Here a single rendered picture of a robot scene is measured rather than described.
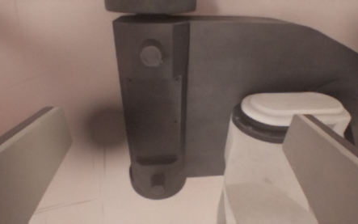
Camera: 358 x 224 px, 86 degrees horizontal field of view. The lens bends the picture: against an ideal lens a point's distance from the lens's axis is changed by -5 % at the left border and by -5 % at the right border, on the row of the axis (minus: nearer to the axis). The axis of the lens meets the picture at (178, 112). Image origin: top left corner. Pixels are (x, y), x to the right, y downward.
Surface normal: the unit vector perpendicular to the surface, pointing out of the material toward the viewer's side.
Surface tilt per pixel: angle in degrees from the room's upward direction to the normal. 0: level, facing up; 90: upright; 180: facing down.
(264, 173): 90
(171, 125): 0
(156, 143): 0
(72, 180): 0
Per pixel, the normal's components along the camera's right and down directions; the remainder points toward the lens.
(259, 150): 0.02, -0.86
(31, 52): 0.09, 0.51
